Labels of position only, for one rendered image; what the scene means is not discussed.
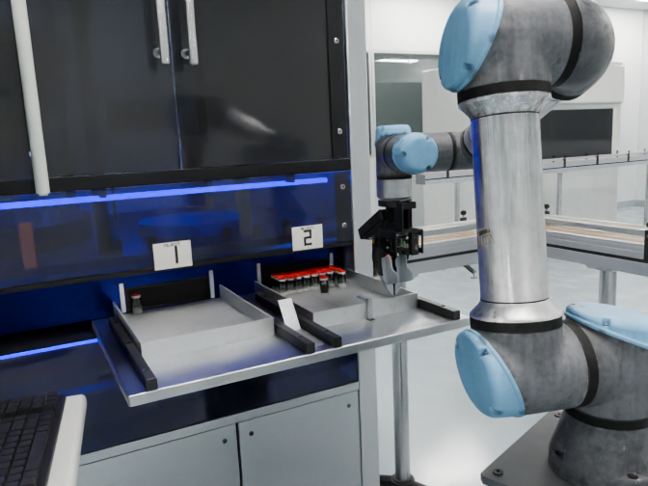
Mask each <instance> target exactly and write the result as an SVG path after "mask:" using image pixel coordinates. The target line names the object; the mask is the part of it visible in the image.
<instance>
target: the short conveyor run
mask: <svg viewBox="0 0 648 486"><path fill-rule="evenodd" d="M460 214H461V215H462V217H461V218H460V222H454V223H446V224H439V225H432V226H425V227H418V229H423V254H422V253H418V255H415V256H411V255H409V258H408V260H407V266H408V268H409V269H410V270H411V271H412V272H413V273H414V274H421V273H426V272H432V271H437V270H443V269H448V268H453V267H459V266H464V265H470V264H475V263H478V252H477V237H476V219H475V220H469V221H467V217H465V215H466V214H467V211H466V210H461V211H460Z"/></svg>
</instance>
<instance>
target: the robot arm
mask: <svg viewBox="0 0 648 486"><path fill-rule="evenodd" d="M614 48H615V35H614V29H613V26H612V23H611V21H610V18H609V16H608V14H607V13H606V12H605V10H604V9H603V8H602V7H601V6H600V5H598V4H597V3H596V2H594V1H593V0H461V1H460V2H459V3H458V4H457V5H456V6H455V7H454V9H453V10H452V12H451V13H450V15H449V17H448V19H447V21H446V24H445V28H444V31H443V34H442V38H441V43H440V49H439V58H438V72H439V78H440V80H441V84H442V86H443V87H444V88H445V89H446V90H447V91H450V92H451V93H457V104H458V109H459V110H460V111H461V112H462V113H464V114H465V115H466V116H467V117H468V118H469V119H470V121H471V124H470V125H469V126H468V127H467V128H466V129H465V130H464V131H453V132H434V133H419V132H412V133H411V127H410V126H409V125H407V124H398V125H381V126H378V127H377V128H376V130H375V142H374V146H375V155H376V194H377V198H378V199H380V200H378V206H382V207H385V208H386V209H379V210H378V211H377V212H376V213H375V214H374V215H373V216H372V217H371V218H369V219H368V220H367V221H366V222H365V223H364V224H363V225H362V226H361V227H360V228H359V229H358V232H359V236H360V238H361V239H366V240H371V239H374V243H372V261H373V264H374V266H375V269H376V271H377V274H378V275H379V277H380V279H381V281H382V283H383V285H384V287H385V288H386V290H387V291H388V293H389V294H390V295H391V296H393V295H396V294H397V292H398V290H399V289H400V287H401V285H402V283H403V282H410V281H411V280H412V279H413V272H412V271H411V270H410V269H409V268H408V266H407V260H408V258H409V255H411V256H415V255H418V254H419V253H422V254H423V229H418V228H413V221H412V208H417V205H416V202H412V199H410V198H411V197H412V196H413V192H412V175H419V174H422V173H425V172H441V171H457V170H473V184H474V201H475V219H476V237H477V252H478V270H479V287H480V301H479V303H478V304H477V305H476V306H475V307H474V308H473V309H472V310H471V311H470V324H471V328H470V329H465V330H464V331H462V332H460V333H459V334H458V336H457V338H456V342H455V360H456V365H457V369H458V372H459V376H460V379H461V382H462V384H463V387H464V389H465V391H466V393H467V395H468V397H469V398H470V400H471V402H472V403H473V405H474V406H475V407H476V408H477V409H478V410H479V411H480V412H481V413H482V414H484V415H485V416H487V417H490V418H494V419H498V418H510V417H514V418H522V417H523V416H525V415H532V414H539V413H546V412H552V411H558V410H562V413H561V415H560V418H559V420H558V423H557V425H556V427H555V430H554V432H553V435H552V437H551V440H550V444H549V462H550V465H551V467H552V469H553V470H554V471H555V472H556V473H557V474H558V475H559V476H560V477H561V478H563V479H564V480H566V481H567V482H569V483H570V484H572V485H574V486H648V315H646V314H644V313H641V312H638V311H636V310H630V309H626V308H622V307H617V306H613V305H607V304H599V303H587V302H579V303H572V304H570V305H568V306H567V307H566V311H565V312H564V315H565V319H562V310H560V309H559V308H558V307H557V306H556V305H555V304H554V303H553V302H551V300H550V299H549V283H548V263H547V245H546V226H545V206H544V187H543V168H542V149H541V129H540V119H542V118H543V117H544V116H545V115H547V114H548V113H549V112H550V111H552V109H553V108H554V107H556V106H557V105H558V104H559V103H561V102H562V101H570V100H574V99H576V98H578V97H580V96H581V95H583V94H584V93H585V92H586V91H588V90H589V89H590V88H591V87H593V86H594V85H595V84H596V83H597V82H598V81H599V80H600V78H601V77H602V76H603V75H604V74H605V72H606V71H607V69H608V66H609V64H610V62H611V60H612V57H613V53H614ZM419 235H421V247H419ZM386 255H390V256H386ZM391 257H392V258H391Z"/></svg>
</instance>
